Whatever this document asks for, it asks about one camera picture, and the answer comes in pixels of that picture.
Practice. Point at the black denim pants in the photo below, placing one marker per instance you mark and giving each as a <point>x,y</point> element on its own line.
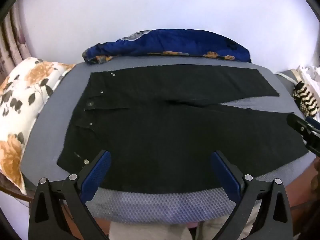
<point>162,123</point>

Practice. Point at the pink striped curtain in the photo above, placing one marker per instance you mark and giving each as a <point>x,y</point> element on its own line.
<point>13,44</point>

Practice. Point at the black white zigzag cloth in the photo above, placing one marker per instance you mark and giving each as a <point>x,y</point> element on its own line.
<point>305,100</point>

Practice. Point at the blue floral blanket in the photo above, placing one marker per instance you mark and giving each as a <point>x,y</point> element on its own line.
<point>172,42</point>

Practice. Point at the white patterned cloth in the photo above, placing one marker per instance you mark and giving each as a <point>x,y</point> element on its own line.
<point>309,75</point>

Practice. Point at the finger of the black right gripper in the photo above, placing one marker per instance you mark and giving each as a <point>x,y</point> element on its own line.
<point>309,133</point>

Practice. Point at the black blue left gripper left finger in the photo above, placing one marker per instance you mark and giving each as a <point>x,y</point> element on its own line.
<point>47,220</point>

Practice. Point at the white floral pillow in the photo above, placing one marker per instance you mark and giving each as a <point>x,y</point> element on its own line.
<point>24,93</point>

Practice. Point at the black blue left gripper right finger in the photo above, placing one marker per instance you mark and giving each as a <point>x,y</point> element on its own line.
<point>273,220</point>

